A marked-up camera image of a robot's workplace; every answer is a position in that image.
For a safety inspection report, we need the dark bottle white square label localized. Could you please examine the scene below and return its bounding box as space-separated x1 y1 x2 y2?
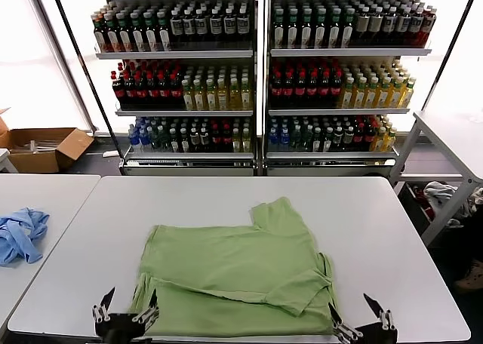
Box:
236 5 251 49
410 5 425 47
396 5 411 47
183 6 196 49
170 6 185 49
223 6 237 49
383 5 398 47
209 6 223 49
195 6 210 49

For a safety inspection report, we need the open brown cardboard box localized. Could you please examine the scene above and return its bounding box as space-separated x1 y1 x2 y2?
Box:
0 106 95 174

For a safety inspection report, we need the small red cap cola bottle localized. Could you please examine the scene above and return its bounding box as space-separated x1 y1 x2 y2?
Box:
353 123 365 151
210 124 222 152
363 121 376 151
220 124 232 152

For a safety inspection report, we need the dark bottle beige label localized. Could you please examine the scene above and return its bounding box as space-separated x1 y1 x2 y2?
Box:
369 5 384 47
355 5 371 47

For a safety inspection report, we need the green cap white label bottle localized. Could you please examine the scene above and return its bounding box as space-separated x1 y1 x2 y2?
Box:
130 11 145 51
313 7 328 49
143 10 158 51
156 10 171 51
328 7 343 49
118 11 132 51
272 7 287 49
341 7 356 48
285 7 300 49
300 7 314 49
105 11 120 52

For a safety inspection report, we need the orange cap white label bottle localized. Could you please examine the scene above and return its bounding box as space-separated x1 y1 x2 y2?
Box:
93 12 108 52

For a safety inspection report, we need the green polo shirt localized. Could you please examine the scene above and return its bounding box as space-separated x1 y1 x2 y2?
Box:
130 196 339 339

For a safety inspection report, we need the grey window frame post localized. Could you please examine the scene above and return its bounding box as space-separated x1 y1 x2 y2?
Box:
29 0 98 136

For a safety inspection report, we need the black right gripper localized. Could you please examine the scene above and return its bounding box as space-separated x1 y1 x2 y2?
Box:
328 293 399 344

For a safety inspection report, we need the grey drinks shelving unit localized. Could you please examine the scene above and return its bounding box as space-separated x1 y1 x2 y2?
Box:
263 0 434 177
71 0 265 177

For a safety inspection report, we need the grey metal frame table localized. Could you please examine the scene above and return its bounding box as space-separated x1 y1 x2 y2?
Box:
388 109 483 247

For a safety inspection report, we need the black slanted pole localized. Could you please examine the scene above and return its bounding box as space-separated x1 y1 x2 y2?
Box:
48 0 125 162
420 0 483 110

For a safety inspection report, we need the white grey clothes pile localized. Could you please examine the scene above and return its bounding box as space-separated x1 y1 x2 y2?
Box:
422 180 460 217

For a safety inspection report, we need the tan brown shoe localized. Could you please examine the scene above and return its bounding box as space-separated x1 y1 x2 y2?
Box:
452 259 483 294

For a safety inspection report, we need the pale crumpled garment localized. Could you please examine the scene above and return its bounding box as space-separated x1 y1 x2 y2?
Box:
466 187 483 219

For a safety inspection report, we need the red drink bottle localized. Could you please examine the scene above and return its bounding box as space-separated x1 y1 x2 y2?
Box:
423 4 438 47

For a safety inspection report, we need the crumpled light blue garment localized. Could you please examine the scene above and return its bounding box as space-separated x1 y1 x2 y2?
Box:
0 207 51 268

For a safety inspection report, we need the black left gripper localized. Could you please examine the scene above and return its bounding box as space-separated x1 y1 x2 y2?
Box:
92 286 160 344

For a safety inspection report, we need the small white table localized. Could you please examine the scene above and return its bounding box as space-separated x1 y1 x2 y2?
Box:
0 147 19 174

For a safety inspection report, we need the white tubes bundle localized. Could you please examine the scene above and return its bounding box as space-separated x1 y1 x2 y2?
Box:
9 138 61 155

